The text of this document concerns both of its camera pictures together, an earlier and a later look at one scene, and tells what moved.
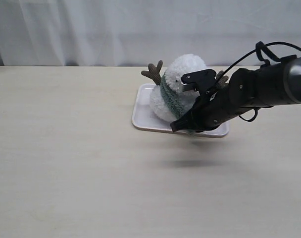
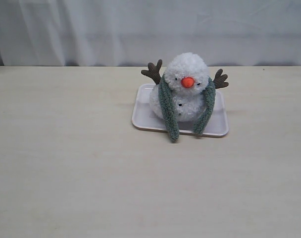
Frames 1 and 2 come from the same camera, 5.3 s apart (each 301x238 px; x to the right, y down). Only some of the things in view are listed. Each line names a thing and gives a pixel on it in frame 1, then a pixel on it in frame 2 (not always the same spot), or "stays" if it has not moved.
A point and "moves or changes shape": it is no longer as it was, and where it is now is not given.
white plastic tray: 143,117 stays
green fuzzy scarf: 180,107 moves or changes shape
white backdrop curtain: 133,32 stays
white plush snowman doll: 179,67 stays
